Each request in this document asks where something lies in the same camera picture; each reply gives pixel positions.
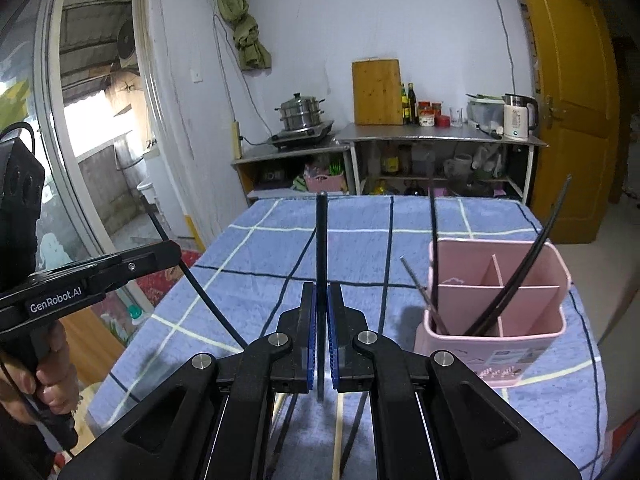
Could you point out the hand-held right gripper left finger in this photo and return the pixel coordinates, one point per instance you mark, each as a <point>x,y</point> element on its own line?
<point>310,335</point>

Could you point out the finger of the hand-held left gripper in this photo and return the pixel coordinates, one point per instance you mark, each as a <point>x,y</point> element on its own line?
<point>150,255</point>

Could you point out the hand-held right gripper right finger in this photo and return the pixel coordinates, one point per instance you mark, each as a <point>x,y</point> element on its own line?
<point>334,335</point>

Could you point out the pink plastic utensil basket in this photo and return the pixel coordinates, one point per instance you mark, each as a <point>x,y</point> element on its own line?
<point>500,355</point>

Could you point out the person's left hand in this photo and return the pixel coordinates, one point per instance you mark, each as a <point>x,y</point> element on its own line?
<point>55,375</point>

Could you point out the red patterned rug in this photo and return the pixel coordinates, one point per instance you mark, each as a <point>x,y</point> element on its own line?
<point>165,285</point>

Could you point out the cartoon sticker on glass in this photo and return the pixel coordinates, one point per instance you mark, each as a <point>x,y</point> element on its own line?
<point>52,250</point>

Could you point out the white wash basin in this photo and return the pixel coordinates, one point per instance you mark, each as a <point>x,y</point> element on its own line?
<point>146,189</point>

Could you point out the blue checked tablecloth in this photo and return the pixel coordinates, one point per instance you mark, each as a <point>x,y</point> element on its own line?
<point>250,260</point>

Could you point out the cream power strip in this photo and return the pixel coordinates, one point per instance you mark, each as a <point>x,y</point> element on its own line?
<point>236,140</point>

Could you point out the low steel-topped cabinet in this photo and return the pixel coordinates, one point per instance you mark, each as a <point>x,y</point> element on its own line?
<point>260,156</point>

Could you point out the small pink storage basket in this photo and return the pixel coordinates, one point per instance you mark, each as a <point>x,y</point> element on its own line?
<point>325,182</point>

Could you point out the yellow label sauce bottle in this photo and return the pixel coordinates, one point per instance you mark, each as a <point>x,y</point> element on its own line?
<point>391,160</point>

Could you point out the black cooktop stove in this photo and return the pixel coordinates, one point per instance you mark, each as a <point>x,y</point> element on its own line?
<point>300,137</point>

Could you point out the translucent plastic jug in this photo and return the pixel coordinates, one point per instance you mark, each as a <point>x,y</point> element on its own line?
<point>424,160</point>

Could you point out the stainless steel steamer pot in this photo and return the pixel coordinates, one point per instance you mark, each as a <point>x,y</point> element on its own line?
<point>300,115</point>

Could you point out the stainless steel kitchen table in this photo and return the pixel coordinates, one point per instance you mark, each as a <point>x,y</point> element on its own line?
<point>400,132</point>

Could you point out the white pitcher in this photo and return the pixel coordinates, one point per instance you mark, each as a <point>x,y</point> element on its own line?
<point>462,165</point>

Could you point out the outdoor air conditioner unit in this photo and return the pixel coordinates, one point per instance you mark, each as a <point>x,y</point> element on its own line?
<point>125,42</point>

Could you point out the glass sliding door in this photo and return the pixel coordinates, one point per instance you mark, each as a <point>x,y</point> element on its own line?
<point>25,60</point>

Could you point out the white jar with red print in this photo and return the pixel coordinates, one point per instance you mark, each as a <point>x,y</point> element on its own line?
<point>426,119</point>

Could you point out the green tied curtain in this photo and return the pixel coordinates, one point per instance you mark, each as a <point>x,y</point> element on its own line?
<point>247,40</point>

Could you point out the small red container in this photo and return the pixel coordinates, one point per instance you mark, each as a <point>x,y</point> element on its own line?
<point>442,121</point>

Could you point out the yellow oil bottle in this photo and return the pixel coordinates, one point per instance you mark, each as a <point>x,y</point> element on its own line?
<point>404,105</point>

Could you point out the dark sauce bottle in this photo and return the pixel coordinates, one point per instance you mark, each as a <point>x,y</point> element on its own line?
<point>411,102</point>

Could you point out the red-lid jar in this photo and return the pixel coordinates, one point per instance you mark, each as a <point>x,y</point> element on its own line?
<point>424,106</point>
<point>436,107</point>

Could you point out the wooden cutting board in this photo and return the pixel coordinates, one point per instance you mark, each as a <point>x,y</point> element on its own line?
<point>377,92</point>

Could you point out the clear glass cup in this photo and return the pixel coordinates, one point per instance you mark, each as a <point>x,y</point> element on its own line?
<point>456,117</point>

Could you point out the white electric kettle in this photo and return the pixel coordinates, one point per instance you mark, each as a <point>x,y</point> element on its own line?
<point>517,117</point>

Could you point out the yellow wooden door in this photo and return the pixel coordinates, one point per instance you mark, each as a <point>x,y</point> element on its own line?
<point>575,110</point>

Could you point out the white wall switch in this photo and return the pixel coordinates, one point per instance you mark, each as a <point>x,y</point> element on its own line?
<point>197,75</point>

